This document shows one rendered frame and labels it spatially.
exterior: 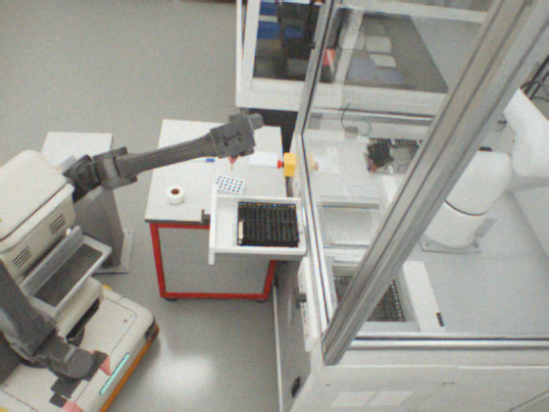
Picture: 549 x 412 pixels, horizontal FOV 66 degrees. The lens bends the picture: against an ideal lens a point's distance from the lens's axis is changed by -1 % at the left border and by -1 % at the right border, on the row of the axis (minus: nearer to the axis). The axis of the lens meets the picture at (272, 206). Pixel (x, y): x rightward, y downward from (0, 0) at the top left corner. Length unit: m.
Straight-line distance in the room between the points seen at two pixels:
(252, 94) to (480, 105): 1.66
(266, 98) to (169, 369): 1.41
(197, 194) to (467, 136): 1.36
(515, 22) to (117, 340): 1.84
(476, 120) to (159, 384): 1.92
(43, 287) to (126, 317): 0.81
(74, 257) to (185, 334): 1.10
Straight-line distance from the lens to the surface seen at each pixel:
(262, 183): 1.89
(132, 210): 2.79
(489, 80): 0.59
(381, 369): 1.38
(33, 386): 2.05
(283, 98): 2.19
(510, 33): 0.58
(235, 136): 1.06
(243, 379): 2.24
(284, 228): 1.57
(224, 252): 1.51
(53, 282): 1.32
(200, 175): 1.91
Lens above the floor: 2.13
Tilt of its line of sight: 49 degrees down
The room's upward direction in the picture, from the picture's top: 11 degrees clockwise
